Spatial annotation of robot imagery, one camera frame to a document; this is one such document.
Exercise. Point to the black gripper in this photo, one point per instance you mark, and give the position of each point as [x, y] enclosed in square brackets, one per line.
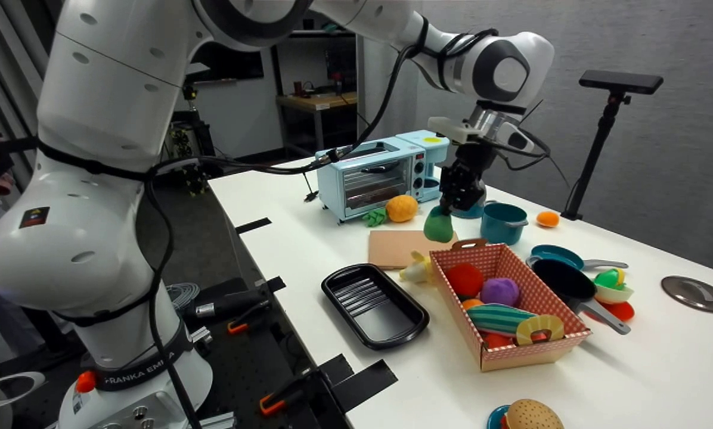
[469, 165]

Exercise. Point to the green toy pepper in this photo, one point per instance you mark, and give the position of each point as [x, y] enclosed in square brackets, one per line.
[441, 227]

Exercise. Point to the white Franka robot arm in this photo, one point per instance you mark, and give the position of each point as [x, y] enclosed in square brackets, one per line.
[108, 104]

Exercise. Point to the black ribbed tray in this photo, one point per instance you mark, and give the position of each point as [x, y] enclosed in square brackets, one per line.
[376, 307]

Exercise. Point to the red checkered basket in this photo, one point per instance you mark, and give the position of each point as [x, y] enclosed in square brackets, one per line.
[531, 355]

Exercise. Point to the teal toy pot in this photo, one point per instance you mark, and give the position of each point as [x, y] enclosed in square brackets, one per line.
[501, 225]

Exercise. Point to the large orange toy fruit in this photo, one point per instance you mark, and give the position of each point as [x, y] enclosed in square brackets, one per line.
[404, 209]

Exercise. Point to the red toy tomato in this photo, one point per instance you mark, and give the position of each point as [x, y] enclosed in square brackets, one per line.
[466, 280]

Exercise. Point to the tan cutting board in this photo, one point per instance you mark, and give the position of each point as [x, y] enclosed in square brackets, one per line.
[394, 246]

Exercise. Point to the yellow toy banana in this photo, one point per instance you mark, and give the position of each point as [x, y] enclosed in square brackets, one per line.
[418, 271]

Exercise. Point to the green leafy toy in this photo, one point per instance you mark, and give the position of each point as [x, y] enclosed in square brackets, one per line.
[376, 216]

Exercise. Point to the small orange toy fruit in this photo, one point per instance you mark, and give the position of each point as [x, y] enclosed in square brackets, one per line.
[547, 221]

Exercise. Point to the light blue toaster oven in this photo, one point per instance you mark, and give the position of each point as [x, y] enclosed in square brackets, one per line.
[371, 176]

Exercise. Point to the purple toy vegetable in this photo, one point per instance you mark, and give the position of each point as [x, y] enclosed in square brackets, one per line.
[499, 291]

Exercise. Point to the orange toy piece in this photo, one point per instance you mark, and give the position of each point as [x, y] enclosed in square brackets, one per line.
[472, 303]

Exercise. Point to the striped toy watermelon slice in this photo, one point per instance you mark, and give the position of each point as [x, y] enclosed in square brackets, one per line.
[499, 318]

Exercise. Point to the black toy frying pan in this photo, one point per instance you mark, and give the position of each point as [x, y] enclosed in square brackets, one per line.
[567, 283]

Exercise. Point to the small red toy piece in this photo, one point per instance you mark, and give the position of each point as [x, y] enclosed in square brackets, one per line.
[497, 340]

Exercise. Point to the yellow toy pineapple slice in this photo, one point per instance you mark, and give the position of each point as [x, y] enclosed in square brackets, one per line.
[542, 327]

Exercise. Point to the green yellow toy vegetable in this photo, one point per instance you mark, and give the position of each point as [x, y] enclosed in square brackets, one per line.
[609, 278]

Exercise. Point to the wooden top desk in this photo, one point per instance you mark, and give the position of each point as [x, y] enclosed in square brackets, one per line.
[321, 102]

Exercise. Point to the white toy bowl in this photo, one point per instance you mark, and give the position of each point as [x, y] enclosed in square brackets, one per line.
[613, 296]

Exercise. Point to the red toy plate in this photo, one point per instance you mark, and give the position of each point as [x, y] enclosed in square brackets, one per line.
[622, 312]

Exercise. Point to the black tape strip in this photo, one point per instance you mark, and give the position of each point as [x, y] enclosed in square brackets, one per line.
[255, 225]
[274, 284]
[359, 386]

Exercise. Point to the teal toy plate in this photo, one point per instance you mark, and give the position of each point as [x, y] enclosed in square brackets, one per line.
[497, 419]

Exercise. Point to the toy burger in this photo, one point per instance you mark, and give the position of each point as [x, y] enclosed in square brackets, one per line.
[535, 415]

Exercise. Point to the round metal table grommet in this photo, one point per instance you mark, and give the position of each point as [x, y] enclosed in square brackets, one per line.
[697, 295]

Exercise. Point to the black clamp orange tip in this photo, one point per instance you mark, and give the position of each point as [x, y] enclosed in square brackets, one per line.
[240, 325]
[280, 399]

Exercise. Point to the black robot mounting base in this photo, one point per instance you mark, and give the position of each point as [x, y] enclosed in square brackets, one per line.
[238, 365]

